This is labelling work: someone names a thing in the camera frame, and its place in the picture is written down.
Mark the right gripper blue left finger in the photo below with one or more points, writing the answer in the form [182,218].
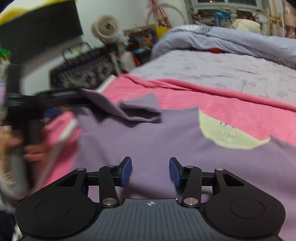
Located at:
[123,172]

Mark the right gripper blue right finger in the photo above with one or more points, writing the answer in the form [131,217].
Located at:
[176,172]

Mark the purple sweater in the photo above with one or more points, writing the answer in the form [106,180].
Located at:
[140,129]

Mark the person's left hand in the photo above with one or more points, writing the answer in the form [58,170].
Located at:
[17,160]

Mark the patterned cloth covered cabinet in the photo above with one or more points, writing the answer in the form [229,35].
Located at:
[88,70]

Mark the pink towel blanket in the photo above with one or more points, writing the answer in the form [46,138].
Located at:
[229,122]

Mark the lavender bed sheet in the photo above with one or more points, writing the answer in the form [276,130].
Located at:
[241,73]

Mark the cream desk fan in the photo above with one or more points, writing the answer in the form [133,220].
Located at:
[105,28]

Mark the colourful toy box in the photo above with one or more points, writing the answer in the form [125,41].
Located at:
[140,41]

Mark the yellow bag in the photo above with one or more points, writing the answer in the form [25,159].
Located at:
[160,31]

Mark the pink hula hoop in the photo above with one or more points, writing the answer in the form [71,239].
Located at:
[161,17]

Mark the blue-grey duvet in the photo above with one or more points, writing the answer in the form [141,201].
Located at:
[276,49]

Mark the blue plush toy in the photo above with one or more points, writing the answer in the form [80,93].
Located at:
[222,15]

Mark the cream pillow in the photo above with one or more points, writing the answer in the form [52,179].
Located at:
[247,25]

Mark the wooden easel stand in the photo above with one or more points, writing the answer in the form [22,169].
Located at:
[275,23]

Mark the window with bars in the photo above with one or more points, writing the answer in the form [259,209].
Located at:
[226,4]

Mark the pink right curtain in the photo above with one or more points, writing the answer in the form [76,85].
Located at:
[289,18]

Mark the black wall television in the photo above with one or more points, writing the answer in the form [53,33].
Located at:
[40,30]

